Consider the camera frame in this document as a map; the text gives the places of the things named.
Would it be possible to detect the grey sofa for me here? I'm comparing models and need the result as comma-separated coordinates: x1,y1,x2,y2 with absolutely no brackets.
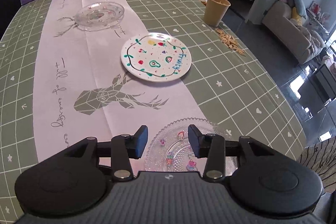
262,0,325,64

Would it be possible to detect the black chair far left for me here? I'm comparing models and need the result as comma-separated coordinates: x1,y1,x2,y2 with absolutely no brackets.
0,0,22,37

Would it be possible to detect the pile of seed shells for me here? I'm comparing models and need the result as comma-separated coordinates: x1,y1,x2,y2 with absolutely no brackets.
214,27,245,56

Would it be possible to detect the white fruit-painted plate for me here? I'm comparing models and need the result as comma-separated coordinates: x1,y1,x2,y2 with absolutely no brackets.
121,32,192,83

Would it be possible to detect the green checked tablecloth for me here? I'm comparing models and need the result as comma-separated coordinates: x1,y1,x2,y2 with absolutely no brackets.
1,0,306,223

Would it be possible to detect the tan paper cup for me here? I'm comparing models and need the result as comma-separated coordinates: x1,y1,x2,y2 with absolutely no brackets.
203,0,231,27

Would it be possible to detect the clear glass plate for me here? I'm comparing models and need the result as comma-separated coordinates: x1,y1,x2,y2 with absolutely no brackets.
74,1,125,31
144,118,233,173

